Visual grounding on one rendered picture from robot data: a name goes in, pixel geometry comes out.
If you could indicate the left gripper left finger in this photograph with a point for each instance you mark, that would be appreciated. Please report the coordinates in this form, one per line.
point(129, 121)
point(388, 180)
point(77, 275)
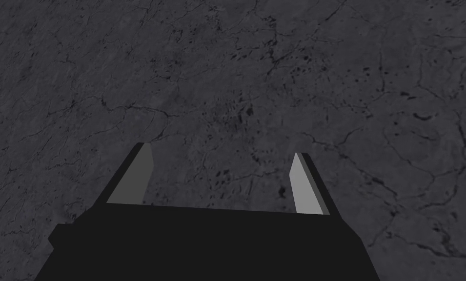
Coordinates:
point(133, 179)

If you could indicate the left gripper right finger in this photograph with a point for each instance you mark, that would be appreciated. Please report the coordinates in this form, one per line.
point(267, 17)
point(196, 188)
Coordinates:
point(309, 191)

